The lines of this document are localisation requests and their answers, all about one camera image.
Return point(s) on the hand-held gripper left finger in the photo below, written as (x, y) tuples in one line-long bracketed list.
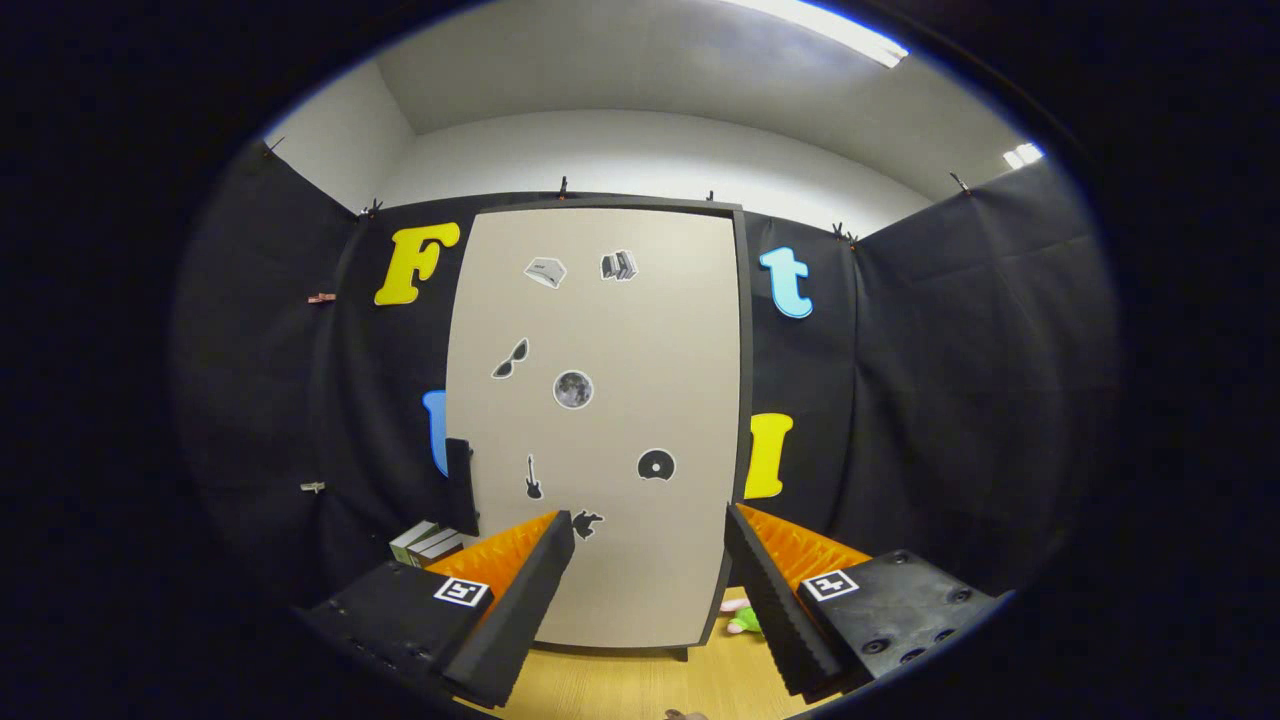
[(520, 610)]

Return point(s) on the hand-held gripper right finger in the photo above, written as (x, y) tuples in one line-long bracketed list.
[(770, 610)]

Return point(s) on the pink and green plush toy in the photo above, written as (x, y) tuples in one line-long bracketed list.
[(745, 620)]

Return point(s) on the brown book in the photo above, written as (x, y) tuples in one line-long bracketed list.
[(448, 547)]

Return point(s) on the green book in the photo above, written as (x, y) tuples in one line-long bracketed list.
[(412, 543)]

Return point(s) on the grey cabinet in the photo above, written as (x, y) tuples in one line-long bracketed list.
[(746, 400)]

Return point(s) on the black backdrop cloth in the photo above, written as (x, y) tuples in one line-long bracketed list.
[(950, 380)]

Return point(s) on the small ceiling light panel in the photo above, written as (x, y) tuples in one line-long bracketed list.
[(1023, 156)]

